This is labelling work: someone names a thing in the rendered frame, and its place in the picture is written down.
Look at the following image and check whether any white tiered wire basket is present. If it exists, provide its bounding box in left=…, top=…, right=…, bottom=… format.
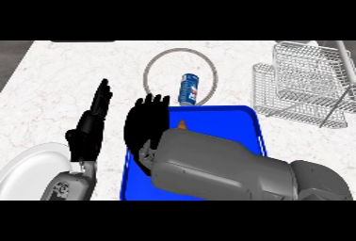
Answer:
left=252, top=40, right=356, bottom=130

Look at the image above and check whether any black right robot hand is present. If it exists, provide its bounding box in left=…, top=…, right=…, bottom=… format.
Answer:
left=123, top=93, right=172, bottom=177

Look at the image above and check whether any blue can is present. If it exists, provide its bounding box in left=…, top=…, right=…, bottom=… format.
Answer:
left=178, top=72, right=202, bottom=106

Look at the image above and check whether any white plate with grey rim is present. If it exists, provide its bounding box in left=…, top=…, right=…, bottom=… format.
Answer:
left=142, top=47, right=221, bottom=106

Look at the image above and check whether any blue tray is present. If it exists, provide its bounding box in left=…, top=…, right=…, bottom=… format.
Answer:
left=120, top=104, right=269, bottom=201

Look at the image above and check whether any plain white plate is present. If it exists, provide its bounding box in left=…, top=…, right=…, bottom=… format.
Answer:
left=0, top=142, right=76, bottom=201

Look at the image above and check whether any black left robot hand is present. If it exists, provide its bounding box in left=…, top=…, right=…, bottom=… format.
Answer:
left=64, top=78, right=114, bottom=163

